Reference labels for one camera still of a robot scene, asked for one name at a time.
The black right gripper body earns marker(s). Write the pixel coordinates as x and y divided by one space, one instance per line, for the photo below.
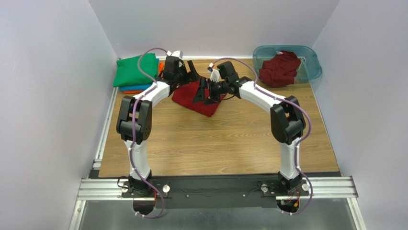
205 90

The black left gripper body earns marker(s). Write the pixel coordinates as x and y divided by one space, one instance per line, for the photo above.
185 73

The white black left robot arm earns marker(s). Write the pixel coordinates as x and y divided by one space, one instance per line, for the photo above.
134 123

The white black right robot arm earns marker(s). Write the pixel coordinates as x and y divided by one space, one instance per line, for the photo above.
286 116

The blue folded t shirt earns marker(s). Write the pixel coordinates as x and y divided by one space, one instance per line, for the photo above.
134 86

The green folded t shirt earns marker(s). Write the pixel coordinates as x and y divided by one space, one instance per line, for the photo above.
130 71

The dark red t shirt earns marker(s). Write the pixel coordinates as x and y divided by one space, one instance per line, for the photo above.
281 70

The teal plastic bin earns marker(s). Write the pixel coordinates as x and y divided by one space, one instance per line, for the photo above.
309 69

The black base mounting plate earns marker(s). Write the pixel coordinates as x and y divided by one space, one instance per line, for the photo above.
216 191

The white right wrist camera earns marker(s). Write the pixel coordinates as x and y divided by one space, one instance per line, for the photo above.
214 73

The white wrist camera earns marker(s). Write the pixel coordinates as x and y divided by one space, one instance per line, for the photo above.
177 53
214 73

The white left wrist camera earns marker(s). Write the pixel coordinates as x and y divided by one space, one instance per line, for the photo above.
177 53

